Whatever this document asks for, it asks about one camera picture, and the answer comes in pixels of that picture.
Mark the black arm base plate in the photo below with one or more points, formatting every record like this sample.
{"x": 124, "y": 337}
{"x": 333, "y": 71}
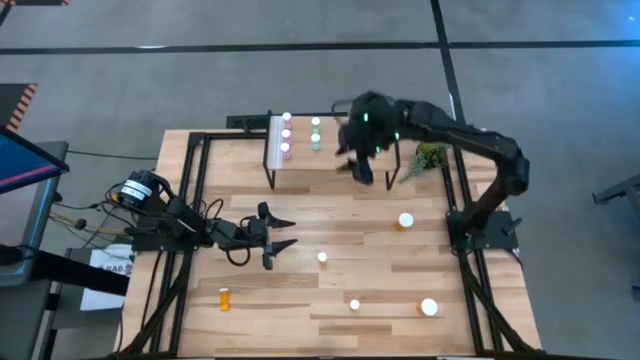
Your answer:
{"x": 150, "y": 244}
{"x": 495, "y": 235}

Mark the blue monitor screen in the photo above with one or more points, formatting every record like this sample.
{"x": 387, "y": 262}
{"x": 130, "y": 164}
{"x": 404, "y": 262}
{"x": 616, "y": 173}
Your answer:
{"x": 25, "y": 162}

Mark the black desk beam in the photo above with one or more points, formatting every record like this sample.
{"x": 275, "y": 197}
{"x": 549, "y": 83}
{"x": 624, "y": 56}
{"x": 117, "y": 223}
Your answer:
{"x": 80, "y": 272}

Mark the narrow orange pill bottle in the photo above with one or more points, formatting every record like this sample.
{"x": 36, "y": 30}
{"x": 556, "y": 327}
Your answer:
{"x": 225, "y": 300}
{"x": 354, "y": 304}
{"x": 322, "y": 258}

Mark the grey monitor stand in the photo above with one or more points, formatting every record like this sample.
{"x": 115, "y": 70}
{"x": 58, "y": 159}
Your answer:
{"x": 40, "y": 215}

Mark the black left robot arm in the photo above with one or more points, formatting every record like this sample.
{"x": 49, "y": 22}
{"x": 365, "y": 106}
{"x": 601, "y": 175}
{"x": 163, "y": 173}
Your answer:
{"x": 185, "y": 222}

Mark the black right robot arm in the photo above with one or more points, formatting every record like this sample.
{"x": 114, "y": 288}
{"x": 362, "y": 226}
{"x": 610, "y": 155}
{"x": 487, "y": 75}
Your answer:
{"x": 480, "y": 140}

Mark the hazard striped floor mat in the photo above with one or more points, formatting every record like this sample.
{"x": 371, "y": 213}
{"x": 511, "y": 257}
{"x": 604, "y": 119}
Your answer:
{"x": 15, "y": 102}
{"x": 35, "y": 2}

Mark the pink pill bottle white cap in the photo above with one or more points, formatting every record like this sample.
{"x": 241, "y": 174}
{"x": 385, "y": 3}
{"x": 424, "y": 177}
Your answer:
{"x": 284, "y": 148}
{"x": 286, "y": 134}

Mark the grey metal stand leg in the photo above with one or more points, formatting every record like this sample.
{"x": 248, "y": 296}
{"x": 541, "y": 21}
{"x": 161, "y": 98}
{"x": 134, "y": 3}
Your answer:
{"x": 622, "y": 190}

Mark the wooden shelf with black legs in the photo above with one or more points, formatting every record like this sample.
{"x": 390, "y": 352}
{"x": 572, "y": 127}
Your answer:
{"x": 310, "y": 162}

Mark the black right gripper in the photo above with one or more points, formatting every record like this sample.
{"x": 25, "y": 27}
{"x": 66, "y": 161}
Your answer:
{"x": 372, "y": 125}

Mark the white paper sheet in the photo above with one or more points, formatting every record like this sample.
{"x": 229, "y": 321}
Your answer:
{"x": 102, "y": 295}

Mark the green artificial succulent plant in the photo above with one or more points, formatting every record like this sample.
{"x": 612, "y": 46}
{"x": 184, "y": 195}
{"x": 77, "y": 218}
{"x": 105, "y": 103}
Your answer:
{"x": 430, "y": 155}

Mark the black aluminium table frame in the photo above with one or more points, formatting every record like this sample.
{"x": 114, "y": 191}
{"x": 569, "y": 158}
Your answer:
{"x": 230, "y": 135}

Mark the black rectangular block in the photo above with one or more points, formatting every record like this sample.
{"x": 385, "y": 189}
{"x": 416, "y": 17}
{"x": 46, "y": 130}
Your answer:
{"x": 245, "y": 122}

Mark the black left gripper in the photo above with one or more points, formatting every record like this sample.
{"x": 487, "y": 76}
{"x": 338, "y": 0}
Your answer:
{"x": 255, "y": 232}

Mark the wide orange pill bottle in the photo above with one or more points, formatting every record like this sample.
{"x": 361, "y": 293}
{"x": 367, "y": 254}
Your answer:
{"x": 428, "y": 307}
{"x": 405, "y": 220}

